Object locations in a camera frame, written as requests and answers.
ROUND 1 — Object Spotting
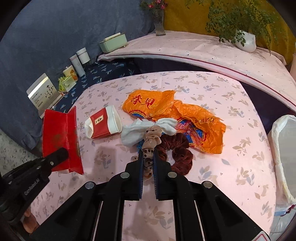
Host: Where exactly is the pink mattress pad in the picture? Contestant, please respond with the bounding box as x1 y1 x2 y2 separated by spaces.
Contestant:
99 31 296 110

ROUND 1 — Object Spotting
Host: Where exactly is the white plastic bag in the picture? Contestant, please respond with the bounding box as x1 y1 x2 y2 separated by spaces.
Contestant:
121 118 178 147

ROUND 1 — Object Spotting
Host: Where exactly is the orange plastic bag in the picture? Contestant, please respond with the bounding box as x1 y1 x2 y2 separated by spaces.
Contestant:
122 90 226 154

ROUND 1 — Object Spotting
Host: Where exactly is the small green box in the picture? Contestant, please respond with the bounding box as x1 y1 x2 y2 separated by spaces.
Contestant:
58 76 76 93

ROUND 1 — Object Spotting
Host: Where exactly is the white cosmetic jar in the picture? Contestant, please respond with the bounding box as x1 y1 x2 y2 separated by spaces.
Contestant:
76 47 90 65

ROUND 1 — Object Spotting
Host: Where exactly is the pink electric kettle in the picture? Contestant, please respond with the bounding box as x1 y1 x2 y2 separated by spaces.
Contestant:
290 53 296 81

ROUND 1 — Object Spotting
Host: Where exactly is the white cosmetic tube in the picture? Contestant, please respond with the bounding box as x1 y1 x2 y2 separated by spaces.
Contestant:
69 54 85 77

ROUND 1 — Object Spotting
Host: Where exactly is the small yellow box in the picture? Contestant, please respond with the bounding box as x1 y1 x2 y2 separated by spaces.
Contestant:
63 65 78 81

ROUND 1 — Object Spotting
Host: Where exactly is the trash bin with white liner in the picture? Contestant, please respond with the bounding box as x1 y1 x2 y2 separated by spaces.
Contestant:
267 115 295 216

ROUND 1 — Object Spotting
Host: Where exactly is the red white paper cup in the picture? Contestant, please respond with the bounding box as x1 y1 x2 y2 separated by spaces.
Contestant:
84 105 122 139

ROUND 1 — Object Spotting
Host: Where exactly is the pink floral tablecloth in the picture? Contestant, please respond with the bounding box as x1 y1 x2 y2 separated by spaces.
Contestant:
31 71 275 232

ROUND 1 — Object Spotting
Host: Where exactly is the dark red velvet scrunchie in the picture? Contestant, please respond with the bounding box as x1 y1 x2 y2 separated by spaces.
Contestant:
156 133 193 176

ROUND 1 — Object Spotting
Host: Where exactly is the blue ribbon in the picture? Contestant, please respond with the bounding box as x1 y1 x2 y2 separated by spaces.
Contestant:
137 140 144 152

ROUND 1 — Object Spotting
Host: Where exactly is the beige dotted scrunchie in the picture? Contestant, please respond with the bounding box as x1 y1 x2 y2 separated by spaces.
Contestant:
139 125 162 180

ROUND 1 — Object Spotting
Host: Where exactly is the green tissue box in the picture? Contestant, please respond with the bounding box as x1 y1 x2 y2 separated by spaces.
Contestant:
99 33 127 53

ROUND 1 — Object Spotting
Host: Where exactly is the blue wall cloth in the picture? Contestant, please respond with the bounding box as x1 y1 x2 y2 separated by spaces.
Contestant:
1 1 153 150

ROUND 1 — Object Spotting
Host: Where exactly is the glass vase with flowers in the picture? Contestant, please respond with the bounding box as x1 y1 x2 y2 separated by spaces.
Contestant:
140 0 168 36

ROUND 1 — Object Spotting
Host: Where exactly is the red envelope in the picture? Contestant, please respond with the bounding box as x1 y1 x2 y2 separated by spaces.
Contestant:
42 107 84 175

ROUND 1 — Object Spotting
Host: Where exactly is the white card box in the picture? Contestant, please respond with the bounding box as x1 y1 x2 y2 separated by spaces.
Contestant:
26 73 63 118

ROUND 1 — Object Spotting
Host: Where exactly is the potted green plant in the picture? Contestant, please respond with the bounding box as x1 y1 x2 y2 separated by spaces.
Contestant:
184 0 278 53

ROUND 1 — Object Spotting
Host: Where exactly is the person's left hand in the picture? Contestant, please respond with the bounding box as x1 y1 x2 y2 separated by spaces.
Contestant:
23 207 39 234

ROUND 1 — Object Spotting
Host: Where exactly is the navy floral cloth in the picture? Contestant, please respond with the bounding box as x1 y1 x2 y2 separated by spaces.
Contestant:
52 59 140 113

